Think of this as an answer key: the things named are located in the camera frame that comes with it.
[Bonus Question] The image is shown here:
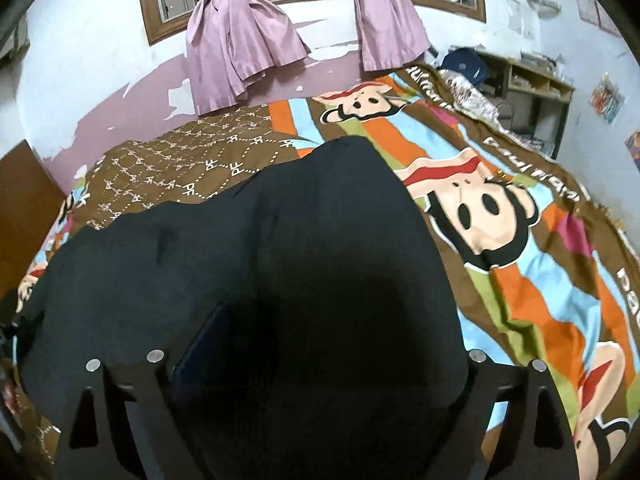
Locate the wooden shelf unit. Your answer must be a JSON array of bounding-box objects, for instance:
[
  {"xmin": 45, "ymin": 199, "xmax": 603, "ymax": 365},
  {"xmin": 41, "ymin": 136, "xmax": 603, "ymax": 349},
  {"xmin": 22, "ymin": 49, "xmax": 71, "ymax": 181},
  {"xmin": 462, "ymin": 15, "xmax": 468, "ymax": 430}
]
[{"xmin": 475, "ymin": 47, "xmax": 576, "ymax": 157}]

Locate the brown wooden headboard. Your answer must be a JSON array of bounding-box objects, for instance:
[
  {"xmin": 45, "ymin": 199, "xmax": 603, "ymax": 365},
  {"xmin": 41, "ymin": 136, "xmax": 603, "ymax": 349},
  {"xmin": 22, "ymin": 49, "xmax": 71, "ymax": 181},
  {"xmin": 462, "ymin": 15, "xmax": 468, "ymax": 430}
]
[{"xmin": 0, "ymin": 140, "xmax": 68, "ymax": 301}]

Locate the purple knotted curtain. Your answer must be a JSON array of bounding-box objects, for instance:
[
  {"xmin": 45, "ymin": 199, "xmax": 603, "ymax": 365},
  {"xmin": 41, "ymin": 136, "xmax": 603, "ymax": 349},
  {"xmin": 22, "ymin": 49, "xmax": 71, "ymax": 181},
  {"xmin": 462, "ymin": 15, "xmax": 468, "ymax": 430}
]
[{"xmin": 185, "ymin": 0, "xmax": 312, "ymax": 116}]

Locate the black shirt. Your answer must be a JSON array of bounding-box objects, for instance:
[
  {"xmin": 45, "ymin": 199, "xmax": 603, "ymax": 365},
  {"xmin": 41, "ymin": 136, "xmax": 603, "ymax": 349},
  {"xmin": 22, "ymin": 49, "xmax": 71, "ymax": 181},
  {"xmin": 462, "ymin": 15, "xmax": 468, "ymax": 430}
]
[{"xmin": 17, "ymin": 136, "xmax": 471, "ymax": 480}]

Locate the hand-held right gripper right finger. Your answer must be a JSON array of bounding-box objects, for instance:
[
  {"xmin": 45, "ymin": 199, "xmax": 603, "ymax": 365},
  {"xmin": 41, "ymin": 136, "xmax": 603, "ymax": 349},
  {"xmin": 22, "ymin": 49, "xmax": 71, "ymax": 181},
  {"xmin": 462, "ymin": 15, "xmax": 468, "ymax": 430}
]
[{"xmin": 462, "ymin": 349, "xmax": 581, "ymax": 480}]

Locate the brown window frame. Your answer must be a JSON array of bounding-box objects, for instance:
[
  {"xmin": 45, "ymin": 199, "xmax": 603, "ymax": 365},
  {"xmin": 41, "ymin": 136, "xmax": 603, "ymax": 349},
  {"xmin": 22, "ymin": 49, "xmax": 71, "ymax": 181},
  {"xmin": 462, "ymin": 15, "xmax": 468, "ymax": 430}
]
[{"xmin": 136, "ymin": 0, "xmax": 487, "ymax": 46}]

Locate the blue bag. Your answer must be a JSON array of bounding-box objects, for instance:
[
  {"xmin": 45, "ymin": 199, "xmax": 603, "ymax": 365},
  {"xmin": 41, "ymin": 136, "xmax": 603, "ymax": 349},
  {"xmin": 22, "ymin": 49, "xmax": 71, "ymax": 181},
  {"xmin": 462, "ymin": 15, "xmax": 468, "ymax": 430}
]
[{"xmin": 439, "ymin": 49, "xmax": 492, "ymax": 87}]

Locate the floral crumpled cloth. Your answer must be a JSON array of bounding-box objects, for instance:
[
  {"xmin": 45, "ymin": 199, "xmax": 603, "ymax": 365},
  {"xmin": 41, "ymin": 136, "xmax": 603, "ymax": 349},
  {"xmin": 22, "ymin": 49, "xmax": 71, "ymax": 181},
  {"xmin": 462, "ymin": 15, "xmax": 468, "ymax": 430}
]
[{"xmin": 440, "ymin": 67, "xmax": 517, "ymax": 132}]

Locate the colourful printed blanket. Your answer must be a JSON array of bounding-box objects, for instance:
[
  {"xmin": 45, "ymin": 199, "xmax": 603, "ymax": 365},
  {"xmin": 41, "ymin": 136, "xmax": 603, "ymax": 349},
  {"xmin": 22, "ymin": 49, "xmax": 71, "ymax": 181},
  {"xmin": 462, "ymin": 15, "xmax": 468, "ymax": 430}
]
[{"xmin": 0, "ymin": 62, "xmax": 640, "ymax": 480}]

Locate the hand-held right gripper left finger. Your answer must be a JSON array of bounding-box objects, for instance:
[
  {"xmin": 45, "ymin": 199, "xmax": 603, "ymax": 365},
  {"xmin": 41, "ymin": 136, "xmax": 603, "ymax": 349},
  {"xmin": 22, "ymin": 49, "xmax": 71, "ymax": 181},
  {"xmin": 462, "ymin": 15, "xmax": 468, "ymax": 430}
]
[{"xmin": 52, "ymin": 302, "xmax": 228, "ymax": 480}]

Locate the pale wall calendar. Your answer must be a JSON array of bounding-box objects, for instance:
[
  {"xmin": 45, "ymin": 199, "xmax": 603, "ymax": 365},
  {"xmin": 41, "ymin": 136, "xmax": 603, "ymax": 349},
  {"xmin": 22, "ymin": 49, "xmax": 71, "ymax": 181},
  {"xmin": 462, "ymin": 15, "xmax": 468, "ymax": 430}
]
[{"xmin": 574, "ymin": 0, "xmax": 621, "ymax": 37}]

